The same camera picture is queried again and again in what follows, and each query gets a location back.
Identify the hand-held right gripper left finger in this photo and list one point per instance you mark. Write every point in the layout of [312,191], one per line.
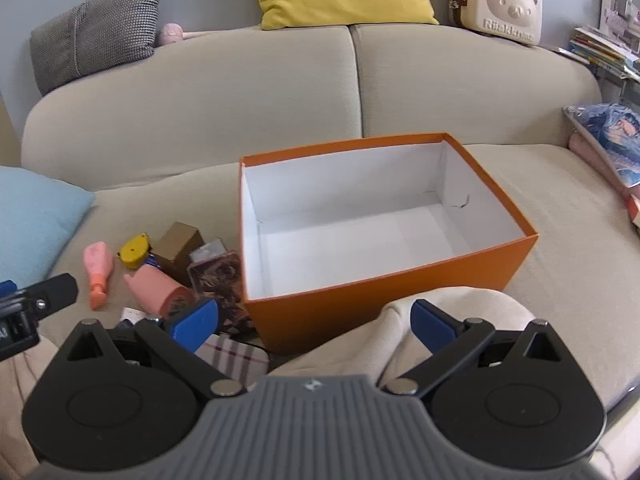
[192,322]

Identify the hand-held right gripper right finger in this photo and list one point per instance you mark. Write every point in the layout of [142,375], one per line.
[432,327]

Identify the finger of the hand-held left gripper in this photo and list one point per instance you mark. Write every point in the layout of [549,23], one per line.
[52,294]
[6,287]

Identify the pink plastic cup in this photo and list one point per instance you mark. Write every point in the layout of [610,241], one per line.
[155,290]

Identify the plaid glasses case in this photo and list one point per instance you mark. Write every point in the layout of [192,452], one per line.
[235,357]

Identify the blue metal tin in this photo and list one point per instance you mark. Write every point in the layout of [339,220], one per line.
[151,261]

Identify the orange cardboard box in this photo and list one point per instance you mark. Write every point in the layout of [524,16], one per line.
[350,315]

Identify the yellow tape measure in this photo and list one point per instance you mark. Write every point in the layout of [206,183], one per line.
[134,254]

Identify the pink pump bottle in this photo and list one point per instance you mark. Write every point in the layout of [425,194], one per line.
[98,270]

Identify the dark brown printed box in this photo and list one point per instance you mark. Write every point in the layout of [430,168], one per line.
[222,280]

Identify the small white object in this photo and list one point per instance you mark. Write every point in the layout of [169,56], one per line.
[132,316]

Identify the clear plastic box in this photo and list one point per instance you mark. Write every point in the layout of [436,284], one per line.
[210,251]

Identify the light blue pillow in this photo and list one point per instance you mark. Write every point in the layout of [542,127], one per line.
[35,220]

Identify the cream cloth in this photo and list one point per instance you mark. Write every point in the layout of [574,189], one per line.
[360,345]

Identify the small brown cardboard box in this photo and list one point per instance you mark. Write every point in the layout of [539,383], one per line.
[175,250]

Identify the beige sofa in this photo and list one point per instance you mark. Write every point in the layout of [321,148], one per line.
[200,110]

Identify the blue printed cushion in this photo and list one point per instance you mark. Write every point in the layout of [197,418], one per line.
[612,132]

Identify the grey houndstooth pillow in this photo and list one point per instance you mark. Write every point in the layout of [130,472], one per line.
[95,30]

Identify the pink plush toy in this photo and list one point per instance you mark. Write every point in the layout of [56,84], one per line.
[172,34]

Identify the stack of books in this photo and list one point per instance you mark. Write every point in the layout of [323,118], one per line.
[600,52]

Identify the cream bear suitcase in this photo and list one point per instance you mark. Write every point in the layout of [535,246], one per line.
[500,2]

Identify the framed picture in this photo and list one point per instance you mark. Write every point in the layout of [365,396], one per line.
[620,10]

